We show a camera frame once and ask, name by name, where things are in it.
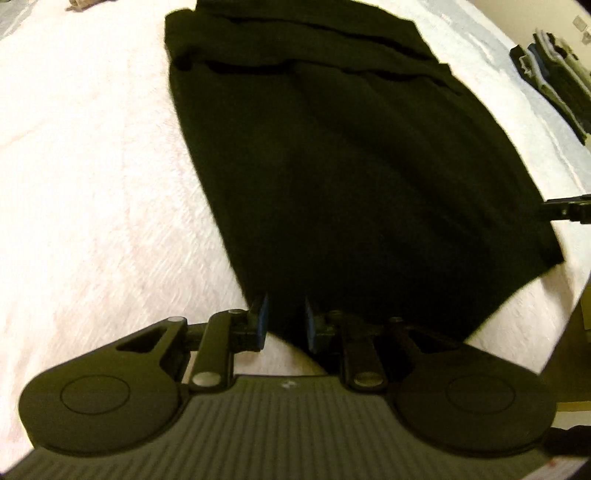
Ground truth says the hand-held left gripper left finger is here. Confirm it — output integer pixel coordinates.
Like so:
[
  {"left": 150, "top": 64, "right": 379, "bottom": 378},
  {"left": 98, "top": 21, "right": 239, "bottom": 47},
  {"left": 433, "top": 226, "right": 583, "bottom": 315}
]
[{"left": 115, "top": 293, "right": 271, "bottom": 394}]

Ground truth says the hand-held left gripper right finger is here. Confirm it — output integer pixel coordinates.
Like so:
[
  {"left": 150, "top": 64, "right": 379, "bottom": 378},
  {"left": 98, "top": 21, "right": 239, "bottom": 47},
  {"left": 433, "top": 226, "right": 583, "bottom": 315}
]
[{"left": 301, "top": 296, "right": 466, "bottom": 393}]

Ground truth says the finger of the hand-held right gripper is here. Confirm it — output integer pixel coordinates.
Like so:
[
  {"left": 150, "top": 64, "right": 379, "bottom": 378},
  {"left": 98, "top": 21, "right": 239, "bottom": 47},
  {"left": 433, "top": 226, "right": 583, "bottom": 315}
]
[{"left": 538, "top": 195, "right": 591, "bottom": 223}]

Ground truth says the black knit garment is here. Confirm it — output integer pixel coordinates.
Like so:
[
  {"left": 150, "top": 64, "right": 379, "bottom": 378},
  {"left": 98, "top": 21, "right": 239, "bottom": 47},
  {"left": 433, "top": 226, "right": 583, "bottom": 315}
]
[{"left": 164, "top": 0, "right": 566, "bottom": 356}]

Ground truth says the stack of folded clothes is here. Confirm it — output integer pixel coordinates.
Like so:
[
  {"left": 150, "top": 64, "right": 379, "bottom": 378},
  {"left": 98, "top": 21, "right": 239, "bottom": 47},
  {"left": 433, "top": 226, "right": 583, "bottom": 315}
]
[{"left": 509, "top": 28, "right": 591, "bottom": 145}]

